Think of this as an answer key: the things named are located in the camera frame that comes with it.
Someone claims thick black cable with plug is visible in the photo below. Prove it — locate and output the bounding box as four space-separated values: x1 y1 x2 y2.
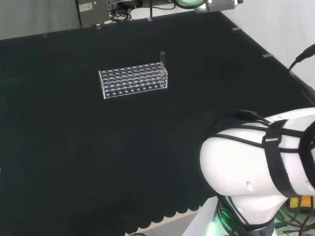
288 44 315 102

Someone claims grey metal cabinet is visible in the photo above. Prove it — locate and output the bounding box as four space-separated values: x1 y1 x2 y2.
75 0 110 29

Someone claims clear glass test tube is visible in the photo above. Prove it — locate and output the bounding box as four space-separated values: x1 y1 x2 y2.
160 51 166 87

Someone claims black cable bundle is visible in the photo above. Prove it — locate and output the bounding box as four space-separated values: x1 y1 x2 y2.
109 8 132 24

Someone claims green cable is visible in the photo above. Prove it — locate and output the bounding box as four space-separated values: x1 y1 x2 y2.
175 0 206 8

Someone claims clear plastic test tube rack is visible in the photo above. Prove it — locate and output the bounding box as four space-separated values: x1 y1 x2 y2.
98 62 169 100

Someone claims black bench cloth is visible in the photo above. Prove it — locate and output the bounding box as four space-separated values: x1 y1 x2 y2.
0 10 315 236

